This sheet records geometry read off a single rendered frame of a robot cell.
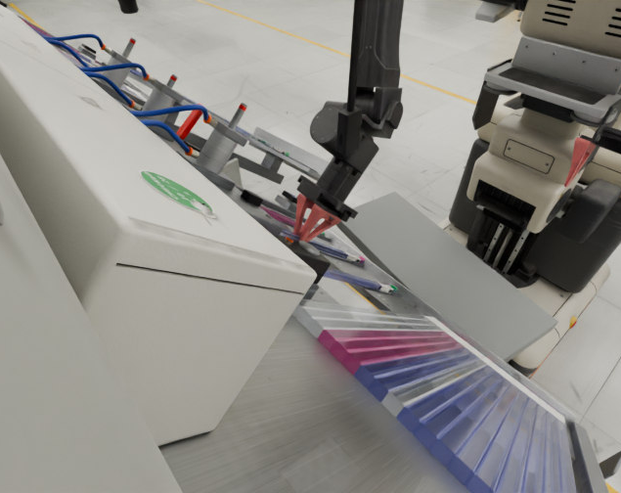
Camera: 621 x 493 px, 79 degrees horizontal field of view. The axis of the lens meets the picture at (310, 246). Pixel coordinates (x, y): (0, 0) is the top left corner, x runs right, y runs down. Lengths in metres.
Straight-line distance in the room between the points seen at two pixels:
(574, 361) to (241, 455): 1.73
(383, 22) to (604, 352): 1.61
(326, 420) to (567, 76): 0.91
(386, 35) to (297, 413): 0.54
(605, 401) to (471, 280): 0.88
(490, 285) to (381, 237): 0.31
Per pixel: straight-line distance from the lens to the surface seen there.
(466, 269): 1.10
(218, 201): 0.16
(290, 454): 0.20
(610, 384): 1.87
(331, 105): 0.59
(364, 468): 0.23
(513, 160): 1.16
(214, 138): 0.32
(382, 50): 0.64
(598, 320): 2.05
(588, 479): 0.52
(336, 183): 0.62
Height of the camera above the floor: 1.36
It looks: 45 degrees down
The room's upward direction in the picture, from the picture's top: straight up
